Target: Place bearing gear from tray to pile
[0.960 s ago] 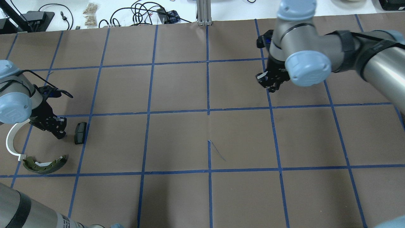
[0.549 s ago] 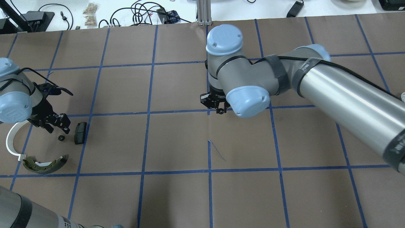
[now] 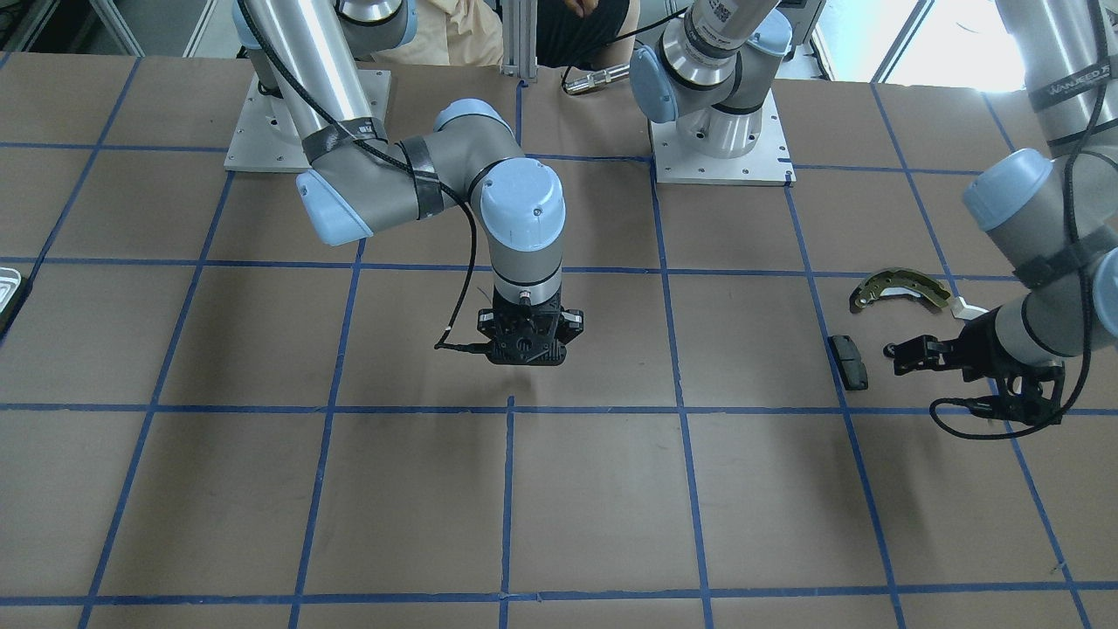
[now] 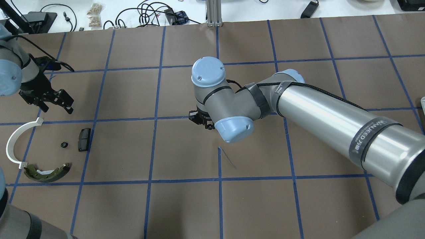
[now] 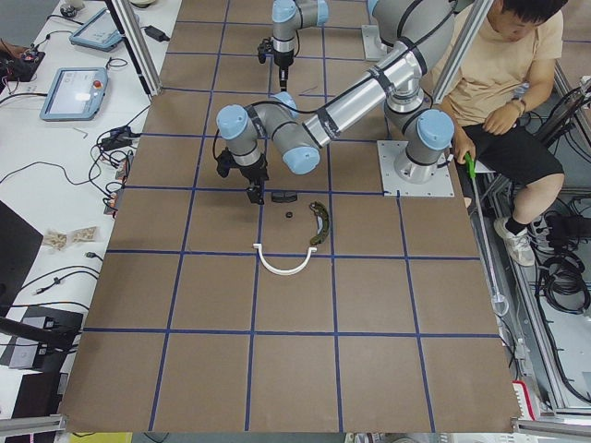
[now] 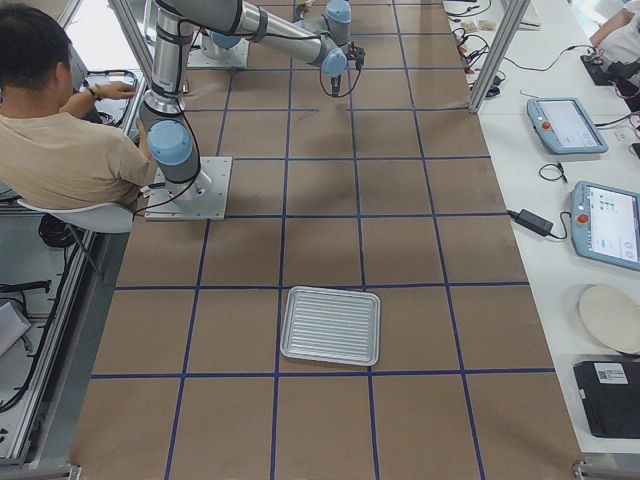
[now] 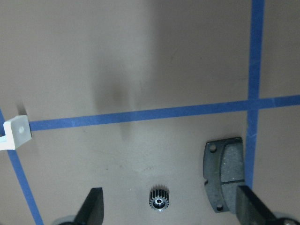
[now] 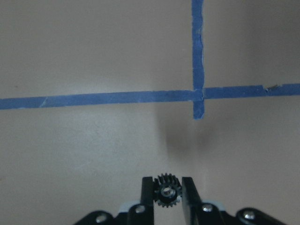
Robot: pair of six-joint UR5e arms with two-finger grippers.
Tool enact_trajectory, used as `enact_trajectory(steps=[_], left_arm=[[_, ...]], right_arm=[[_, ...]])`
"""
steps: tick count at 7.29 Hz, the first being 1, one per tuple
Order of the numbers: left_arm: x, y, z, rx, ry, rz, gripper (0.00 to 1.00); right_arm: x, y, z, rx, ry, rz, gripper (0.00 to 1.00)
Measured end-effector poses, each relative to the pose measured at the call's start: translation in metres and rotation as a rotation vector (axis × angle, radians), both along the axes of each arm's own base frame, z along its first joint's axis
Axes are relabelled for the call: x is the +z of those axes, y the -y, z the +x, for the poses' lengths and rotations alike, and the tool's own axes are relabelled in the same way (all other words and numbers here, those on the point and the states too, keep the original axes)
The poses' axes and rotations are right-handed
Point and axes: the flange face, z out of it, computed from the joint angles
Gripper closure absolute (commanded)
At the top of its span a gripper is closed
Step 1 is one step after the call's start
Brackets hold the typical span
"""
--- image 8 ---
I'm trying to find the right gripper black left finger with pad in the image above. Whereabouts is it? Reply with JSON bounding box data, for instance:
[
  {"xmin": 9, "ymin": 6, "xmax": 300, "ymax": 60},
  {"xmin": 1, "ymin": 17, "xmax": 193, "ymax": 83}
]
[{"xmin": 127, "ymin": 177, "xmax": 154, "ymax": 225}]

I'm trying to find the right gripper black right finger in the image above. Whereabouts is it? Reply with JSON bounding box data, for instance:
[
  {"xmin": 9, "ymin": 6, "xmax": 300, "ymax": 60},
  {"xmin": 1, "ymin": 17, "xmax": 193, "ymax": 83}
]
[{"xmin": 181, "ymin": 177, "xmax": 223, "ymax": 225}]

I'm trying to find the small black bearing gear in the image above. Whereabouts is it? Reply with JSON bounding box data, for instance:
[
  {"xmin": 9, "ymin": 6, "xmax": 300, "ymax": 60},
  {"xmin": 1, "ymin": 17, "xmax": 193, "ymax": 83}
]
[{"xmin": 153, "ymin": 173, "xmax": 182, "ymax": 208}]

